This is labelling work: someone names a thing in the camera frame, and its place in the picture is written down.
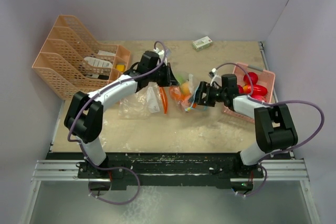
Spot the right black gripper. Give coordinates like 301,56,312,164
187,81,227,107

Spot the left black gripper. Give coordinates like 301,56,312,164
148,63,179,88

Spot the zip bag of mixed fruit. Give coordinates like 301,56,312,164
169,71,207,113

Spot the zip bag of red apples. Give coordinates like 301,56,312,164
118,83,168,120

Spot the red fake apple two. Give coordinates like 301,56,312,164
238,85,244,94

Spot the red fake apple one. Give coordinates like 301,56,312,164
243,72,259,85

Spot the pink perforated plastic basket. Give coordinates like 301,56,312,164
222,62,276,125

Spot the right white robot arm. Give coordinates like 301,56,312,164
194,74,298,177

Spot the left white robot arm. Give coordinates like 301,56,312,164
64,48,178,178

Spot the small white red box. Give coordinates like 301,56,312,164
192,36,213,51

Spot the yellow eraser block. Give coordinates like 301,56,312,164
115,64,125,72

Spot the white packet in organizer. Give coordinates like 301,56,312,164
84,50,116,69

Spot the orange desk file organizer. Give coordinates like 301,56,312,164
32,15,131,100

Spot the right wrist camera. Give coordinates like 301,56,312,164
209,68,222,88

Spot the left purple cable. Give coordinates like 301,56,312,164
67,40,169,205

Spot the purple cable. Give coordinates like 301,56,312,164
67,40,169,205
211,62,326,198

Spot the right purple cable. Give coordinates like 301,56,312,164
211,62,326,198

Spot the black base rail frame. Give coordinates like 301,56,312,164
33,153,309,192

